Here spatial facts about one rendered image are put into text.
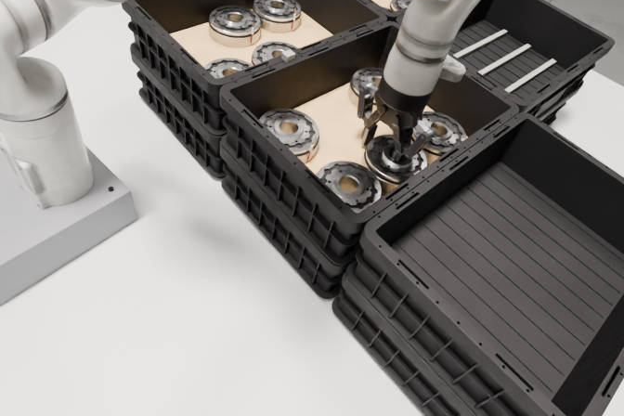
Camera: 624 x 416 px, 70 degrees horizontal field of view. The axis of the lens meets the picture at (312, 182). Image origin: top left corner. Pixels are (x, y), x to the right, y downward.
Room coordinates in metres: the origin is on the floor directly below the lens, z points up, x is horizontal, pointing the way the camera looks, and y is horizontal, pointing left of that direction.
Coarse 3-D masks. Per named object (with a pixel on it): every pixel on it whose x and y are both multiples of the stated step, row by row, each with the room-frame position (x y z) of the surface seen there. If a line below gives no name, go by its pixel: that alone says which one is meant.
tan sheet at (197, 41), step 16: (304, 16) 0.92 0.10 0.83; (176, 32) 0.75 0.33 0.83; (192, 32) 0.76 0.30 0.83; (208, 32) 0.77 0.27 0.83; (272, 32) 0.83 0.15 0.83; (288, 32) 0.84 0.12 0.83; (304, 32) 0.85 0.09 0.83; (320, 32) 0.87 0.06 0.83; (192, 48) 0.71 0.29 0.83; (208, 48) 0.72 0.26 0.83; (224, 48) 0.73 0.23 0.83; (240, 48) 0.75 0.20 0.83
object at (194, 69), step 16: (128, 0) 0.66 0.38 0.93; (144, 16) 0.63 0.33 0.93; (384, 16) 0.82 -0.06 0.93; (160, 32) 0.60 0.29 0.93; (352, 32) 0.73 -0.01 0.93; (176, 48) 0.57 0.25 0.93; (304, 48) 0.65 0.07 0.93; (192, 64) 0.54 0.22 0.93; (256, 64) 0.58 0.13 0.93; (272, 64) 0.59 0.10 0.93; (208, 80) 0.51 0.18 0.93; (224, 80) 0.52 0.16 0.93
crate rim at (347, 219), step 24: (384, 24) 0.79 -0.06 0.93; (336, 48) 0.68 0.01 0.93; (264, 72) 0.56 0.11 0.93; (504, 96) 0.65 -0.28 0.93; (240, 120) 0.46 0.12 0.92; (504, 120) 0.59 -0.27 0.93; (264, 144) 0.42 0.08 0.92; (288, 168) 0.39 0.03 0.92; (432, 168) 0.44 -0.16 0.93; (312, 192) 0.36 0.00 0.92; (336, 216) 0.33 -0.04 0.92; (360, 216) 0.33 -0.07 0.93
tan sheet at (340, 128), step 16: (320, 96) 0.66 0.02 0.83; (336, 96) 0.67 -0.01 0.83; (304, 112) 0.61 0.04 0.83; (320, 112) 0.62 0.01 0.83; (336, 112) 0.63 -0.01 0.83; (352, 112) 0.64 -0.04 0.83; (320, 128) 0.58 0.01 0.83; (336, 128) 0.58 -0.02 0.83; (352, 128) 0.59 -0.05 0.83; (384, 128) 0.62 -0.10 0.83; (320, 144) 0.54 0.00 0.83; (336, 144) 0.55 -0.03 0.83; (352, 144) 0.56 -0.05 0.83; (320, 160) 0.50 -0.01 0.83; (336, 160) 0.51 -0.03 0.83; (352, 160) 0.52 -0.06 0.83; (384, 192) 0.47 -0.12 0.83
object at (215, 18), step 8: (216, 8) 0.81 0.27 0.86; (224, 8) 0.82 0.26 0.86; (232, 8) 0.83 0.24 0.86; (240, 8) 0.84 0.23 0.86; (216, 16) 0.79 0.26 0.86; (248, 16) 0.82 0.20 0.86; (256, 16) 0.82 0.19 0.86; (216, 24) 0.76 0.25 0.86; (224, 24) 0.77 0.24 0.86; (248, 24) 0.79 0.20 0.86; (256, 24) 0.79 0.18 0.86; (224, 32) 0.74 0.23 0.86; (232, 32) 0.75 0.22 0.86; (240, 32) 0.75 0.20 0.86; (248, 32) 0.76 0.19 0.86
